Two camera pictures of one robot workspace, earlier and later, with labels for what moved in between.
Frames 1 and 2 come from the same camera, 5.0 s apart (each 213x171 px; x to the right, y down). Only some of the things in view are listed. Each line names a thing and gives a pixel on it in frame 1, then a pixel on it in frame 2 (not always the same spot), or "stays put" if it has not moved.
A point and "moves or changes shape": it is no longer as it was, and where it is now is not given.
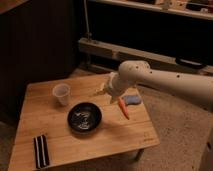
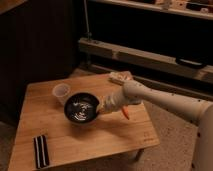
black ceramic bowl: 84,117 moves or changes shape
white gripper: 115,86 to 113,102
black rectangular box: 41,151 stays put
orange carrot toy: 123,106 stays put
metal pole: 88,34 stays put
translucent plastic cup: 62,92 stays put
